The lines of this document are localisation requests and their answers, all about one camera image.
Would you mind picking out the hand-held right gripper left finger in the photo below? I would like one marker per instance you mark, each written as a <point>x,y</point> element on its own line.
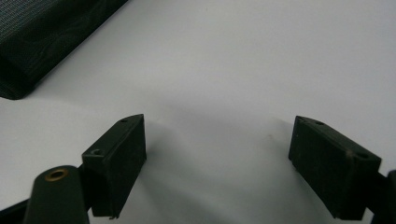
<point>116,165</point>

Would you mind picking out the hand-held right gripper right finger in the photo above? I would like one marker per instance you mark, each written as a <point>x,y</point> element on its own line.
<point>330,168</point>

